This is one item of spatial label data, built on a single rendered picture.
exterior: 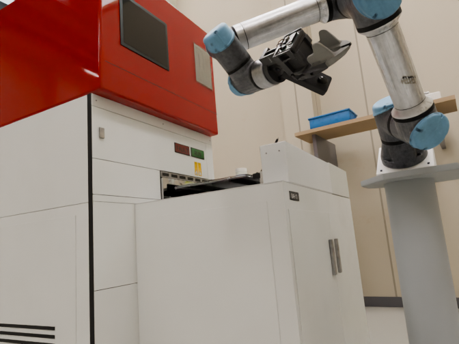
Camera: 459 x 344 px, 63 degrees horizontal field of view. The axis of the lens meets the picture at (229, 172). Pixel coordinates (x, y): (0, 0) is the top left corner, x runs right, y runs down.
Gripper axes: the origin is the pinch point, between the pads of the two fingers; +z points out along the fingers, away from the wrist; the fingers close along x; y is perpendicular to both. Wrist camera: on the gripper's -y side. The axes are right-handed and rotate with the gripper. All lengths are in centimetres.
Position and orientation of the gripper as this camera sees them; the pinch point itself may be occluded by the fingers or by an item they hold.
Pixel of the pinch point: (346, 49)
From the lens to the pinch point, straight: 83.2
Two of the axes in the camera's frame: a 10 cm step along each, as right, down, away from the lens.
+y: -6.9, -5.6, -4.5
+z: 5.7, -0.5, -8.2
